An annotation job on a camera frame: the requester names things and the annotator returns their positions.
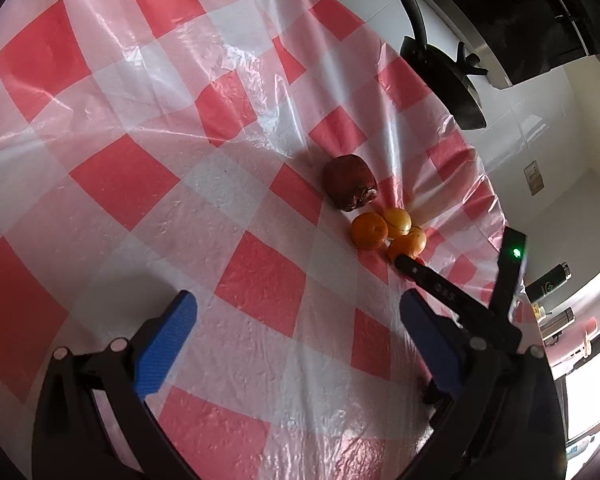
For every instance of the metal cylindrical bottle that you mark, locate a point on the metal cylindrical bottle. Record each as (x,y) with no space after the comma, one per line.
(559,324)

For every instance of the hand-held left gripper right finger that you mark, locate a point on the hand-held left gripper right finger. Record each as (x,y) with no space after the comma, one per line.
(430,345)

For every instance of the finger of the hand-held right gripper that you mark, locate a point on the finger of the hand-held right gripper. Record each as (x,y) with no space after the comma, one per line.
(406,262)

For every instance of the black steel range hood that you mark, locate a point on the black steel range hood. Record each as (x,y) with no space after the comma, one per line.
(530,15)

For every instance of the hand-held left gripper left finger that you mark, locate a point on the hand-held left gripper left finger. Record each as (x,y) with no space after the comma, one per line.
(165,345)

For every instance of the deep orange mandarin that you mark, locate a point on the deep orange mandarin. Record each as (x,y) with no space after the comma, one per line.
(369,231)

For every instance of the black frying pan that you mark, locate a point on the black frying pan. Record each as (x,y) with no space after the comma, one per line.
(445,75)

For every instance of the red white checked plastic tablecloth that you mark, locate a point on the red white checked plastic tablecloth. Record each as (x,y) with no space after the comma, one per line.
(180,160)

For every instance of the yellowish round fruit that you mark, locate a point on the yellowish round fruit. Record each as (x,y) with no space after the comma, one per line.
(399,220)

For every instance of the dark red pomegranate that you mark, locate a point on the dark red pomegranate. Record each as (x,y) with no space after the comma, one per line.
(350,182)

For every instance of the black cylindrical bottle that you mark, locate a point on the black cylindrical bottle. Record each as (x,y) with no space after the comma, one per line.
(550,280)

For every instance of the beige wall socket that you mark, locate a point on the beige wall socket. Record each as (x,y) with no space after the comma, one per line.
(534,177)

